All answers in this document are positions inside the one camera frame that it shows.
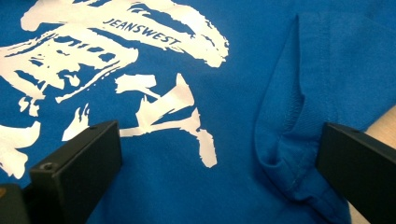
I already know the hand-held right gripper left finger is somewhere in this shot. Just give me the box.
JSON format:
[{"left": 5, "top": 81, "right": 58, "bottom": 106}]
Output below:
[{"left": 21, "top": 119, "right": 123, "bottom": 224}]

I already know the blue printed t-shirt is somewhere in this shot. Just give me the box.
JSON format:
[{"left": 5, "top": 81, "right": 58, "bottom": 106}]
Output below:
[{"left": 0, "top": 0, "right": 396, "bottom": 224}]

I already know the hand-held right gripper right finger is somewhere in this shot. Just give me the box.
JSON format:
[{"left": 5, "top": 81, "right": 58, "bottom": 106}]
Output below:
[{"left": 315, "top": 121, "right": 396, "bottom": 224}]

